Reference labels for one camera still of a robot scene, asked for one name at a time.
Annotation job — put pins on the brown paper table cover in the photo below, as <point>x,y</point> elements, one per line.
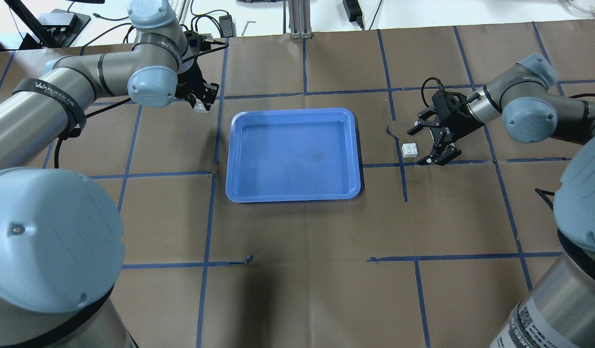
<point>496,249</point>

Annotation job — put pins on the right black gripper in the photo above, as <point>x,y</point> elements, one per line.
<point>463,124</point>

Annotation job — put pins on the aluminium frame post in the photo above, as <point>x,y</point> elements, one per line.
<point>299,19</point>

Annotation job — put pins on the black power adapter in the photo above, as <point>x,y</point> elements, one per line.
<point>226,24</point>
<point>353,12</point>

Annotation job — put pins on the black monitor stand base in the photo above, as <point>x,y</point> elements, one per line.
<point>62,27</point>

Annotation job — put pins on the white block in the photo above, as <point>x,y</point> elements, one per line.
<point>409,150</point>
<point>200,107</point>

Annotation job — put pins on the blue plastic tray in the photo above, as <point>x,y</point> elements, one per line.
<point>293,155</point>

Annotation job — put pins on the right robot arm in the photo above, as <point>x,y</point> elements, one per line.
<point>559,311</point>

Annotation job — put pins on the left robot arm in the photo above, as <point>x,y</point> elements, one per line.
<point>60,232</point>

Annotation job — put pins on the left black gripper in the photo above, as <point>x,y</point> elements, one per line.
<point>192,83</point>

